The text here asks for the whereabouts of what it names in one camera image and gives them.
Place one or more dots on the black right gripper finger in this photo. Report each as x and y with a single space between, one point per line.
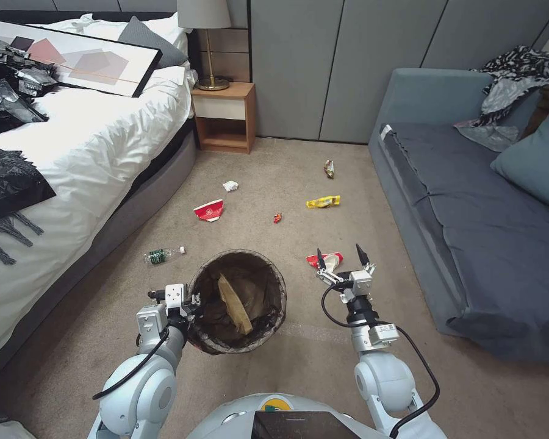
328 275
363 258

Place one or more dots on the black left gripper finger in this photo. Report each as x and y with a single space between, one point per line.
196 300
194 313

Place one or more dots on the trash bin with black bag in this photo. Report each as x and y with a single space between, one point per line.
265 315

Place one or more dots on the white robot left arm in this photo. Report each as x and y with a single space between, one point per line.
137 388

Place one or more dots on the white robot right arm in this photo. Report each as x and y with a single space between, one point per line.
386 379

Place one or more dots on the red and white wrapper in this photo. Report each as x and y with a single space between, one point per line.
335 261

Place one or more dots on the brown paper bag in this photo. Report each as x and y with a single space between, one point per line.
237 306

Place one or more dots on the clear bottle with green label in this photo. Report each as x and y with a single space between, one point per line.
158 257

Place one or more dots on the yellow snack wrapper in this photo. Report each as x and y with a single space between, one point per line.
322 201

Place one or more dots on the small red candy wrapper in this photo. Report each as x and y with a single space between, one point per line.
277 218

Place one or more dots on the crushed red paper cup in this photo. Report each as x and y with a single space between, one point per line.
209 211

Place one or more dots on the brown snack wrapper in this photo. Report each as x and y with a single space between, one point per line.
330 169

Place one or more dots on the white robot front shell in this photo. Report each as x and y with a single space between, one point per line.
228 420

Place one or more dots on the crumpled white tissue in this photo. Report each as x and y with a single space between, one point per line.
230 185

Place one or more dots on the dark blue sofa cushion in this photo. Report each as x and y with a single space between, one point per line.
485 228

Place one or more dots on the blue-grey sofa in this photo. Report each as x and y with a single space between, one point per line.
421 96

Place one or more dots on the white duvet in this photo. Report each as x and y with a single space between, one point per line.
100 155

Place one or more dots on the grey fringed throw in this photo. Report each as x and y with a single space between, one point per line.
4 238

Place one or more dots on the wooden nightstand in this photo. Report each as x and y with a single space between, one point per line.
224 109

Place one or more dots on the grey wardrobe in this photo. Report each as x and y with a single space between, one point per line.
347 64

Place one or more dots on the teal pillow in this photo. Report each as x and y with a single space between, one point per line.
537 164

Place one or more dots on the flat black plastic bag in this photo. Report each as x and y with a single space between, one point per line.
9 183

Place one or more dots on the black and white patterned cloth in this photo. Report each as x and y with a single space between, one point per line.
508 91

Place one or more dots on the black framed abstract picture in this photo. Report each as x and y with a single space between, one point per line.
96 64

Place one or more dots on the grey pillow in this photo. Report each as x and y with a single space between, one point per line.
153 43

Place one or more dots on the crumpled black plastic bag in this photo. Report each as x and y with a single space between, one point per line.
4 109

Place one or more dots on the brass table lamp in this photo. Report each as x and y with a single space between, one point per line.
203 13

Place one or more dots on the white pillow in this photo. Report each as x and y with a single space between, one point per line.
100 28

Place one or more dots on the pile of black plastic bags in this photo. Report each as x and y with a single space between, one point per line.
13 64

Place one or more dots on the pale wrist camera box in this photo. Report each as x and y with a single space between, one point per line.
361 281
175 296

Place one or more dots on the grey bed frame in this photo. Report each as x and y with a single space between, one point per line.
164 183

